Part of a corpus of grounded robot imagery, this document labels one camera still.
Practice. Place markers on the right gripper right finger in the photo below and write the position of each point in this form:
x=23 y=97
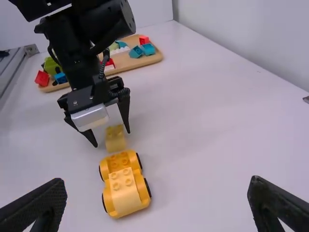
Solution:
x=265 y=198

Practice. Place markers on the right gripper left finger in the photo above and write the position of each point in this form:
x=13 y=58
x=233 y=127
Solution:
x=48 y=198

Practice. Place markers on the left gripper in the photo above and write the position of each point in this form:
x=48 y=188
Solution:
x=82 y=96

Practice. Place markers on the yellow toy brick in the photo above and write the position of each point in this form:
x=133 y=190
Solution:
x=116 y=142

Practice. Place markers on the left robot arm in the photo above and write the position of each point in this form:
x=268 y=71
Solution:
x=72 y=48

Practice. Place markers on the red toy brick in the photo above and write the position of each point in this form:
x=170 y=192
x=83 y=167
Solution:
x=42 y=77
x=111 y=63
x=144 y=40

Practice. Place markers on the blue toy brick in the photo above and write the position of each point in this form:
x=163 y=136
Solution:
x=60 y=78

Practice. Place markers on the tan tray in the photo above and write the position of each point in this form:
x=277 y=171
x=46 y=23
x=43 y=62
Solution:
x=144 y=61

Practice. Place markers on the yellow toy car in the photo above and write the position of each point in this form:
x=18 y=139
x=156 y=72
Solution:
x=125 y=193

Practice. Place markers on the white toy brick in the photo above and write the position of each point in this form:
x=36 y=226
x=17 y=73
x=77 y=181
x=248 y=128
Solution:
x=120 y=52

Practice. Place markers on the teal toy brick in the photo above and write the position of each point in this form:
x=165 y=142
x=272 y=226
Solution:
x=148 y=50
x=122 y=45
x=135 y=52

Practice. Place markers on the green toy brick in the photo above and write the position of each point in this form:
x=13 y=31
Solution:
x=50 y=65

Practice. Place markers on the silver rails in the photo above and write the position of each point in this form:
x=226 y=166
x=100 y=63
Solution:
x=12 y=62

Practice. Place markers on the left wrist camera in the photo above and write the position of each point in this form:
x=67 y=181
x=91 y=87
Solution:
x=89 y=118

